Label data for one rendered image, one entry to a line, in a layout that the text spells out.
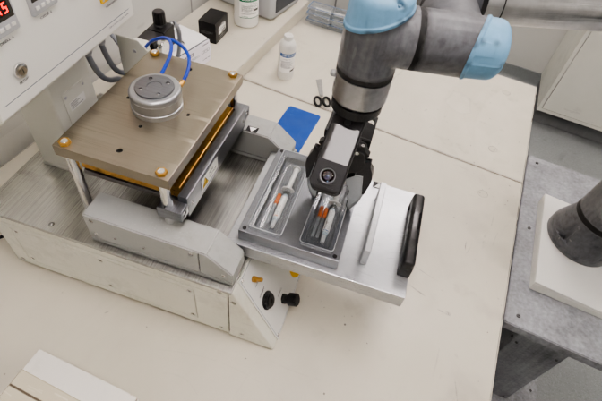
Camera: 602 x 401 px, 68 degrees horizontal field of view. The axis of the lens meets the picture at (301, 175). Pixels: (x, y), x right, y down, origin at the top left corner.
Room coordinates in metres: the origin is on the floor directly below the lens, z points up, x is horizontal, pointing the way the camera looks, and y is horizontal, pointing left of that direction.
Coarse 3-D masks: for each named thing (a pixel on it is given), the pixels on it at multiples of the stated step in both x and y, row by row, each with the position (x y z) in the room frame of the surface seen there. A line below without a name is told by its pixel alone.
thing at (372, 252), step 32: (256, 192) 0.50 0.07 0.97; (384, 192) 0.55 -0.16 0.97; (352, 224) 0.46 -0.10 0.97; (384, 224) 0.47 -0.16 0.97; (256, 256) 0.38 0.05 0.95; (288, 256) 0.38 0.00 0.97; (352, 256) 0.40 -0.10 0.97; (384, 256) 0.41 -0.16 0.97; (352, 288) 0.35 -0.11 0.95; (384, 288) 0.35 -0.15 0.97
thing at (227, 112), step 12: (228, 108) 0.61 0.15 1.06; (216, 132) 0.54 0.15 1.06; (204, 144) 0.51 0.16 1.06; (84, 168) 0.45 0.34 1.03; (96, 168) 0.44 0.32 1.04; (192, 168) 0.46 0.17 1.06; (108, 180) 0.44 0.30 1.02; (120, 180) 0.43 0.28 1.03; (132, 180) 0.43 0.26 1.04; (180, 180) 0.43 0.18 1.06; (156, 192) 0.42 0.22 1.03
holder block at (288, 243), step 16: (304, 192) 0.50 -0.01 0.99; (304, 208) 0.46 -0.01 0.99; (352, 208) 0.48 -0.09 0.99; (288, 224) 0.42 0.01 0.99; (304, 224) 0.43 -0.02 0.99; (256, 240) 0.39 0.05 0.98; (272, 240) 0.39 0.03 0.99; (288, 240) 0.39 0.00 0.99; (304, 256) 0.38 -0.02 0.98; (320, 256) 0.37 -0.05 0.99; (336, 256) 0.38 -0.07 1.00
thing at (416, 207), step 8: (416, 200) 0.50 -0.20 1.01; (424, 200) 0.51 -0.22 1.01; (408, 208) 0.51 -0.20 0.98; (416, 208) 0.49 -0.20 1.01; (408, 216) 0.48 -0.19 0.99; (416, 216) 0.47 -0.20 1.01; (408, 224) 0.45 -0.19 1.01; (416, 224) 0.45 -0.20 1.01; (408, 232) 0.44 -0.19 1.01; (416, 232) 0.44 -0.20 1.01; (408, 240) 0.42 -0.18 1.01; (416, 240) 0.42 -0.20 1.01; (408, 248) 0.40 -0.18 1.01; (416, 248) 0.41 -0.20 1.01; (408, 256) 0.39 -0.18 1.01; (416, 256) 0.39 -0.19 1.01; (400, 264) 0.38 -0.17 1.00; (408, 264) 0.38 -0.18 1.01; (400, 272) 0.38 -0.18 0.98; (408, 272) 0.37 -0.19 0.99
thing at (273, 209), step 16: (288, 160) 0.56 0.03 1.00; (304, 160) 0.56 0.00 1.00; (272, 176) 0.51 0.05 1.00; (288, 176) 0.52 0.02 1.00; (304, 176) 0.52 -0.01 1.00; (272, 192) 0.48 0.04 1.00; (288, 192) 0.48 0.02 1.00; (256, 208) 0.44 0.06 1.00; (272, 208) 0.45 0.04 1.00; (288, 208) 0.45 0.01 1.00; (256, 224) 0.41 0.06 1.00; (272, 224) 0.41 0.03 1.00
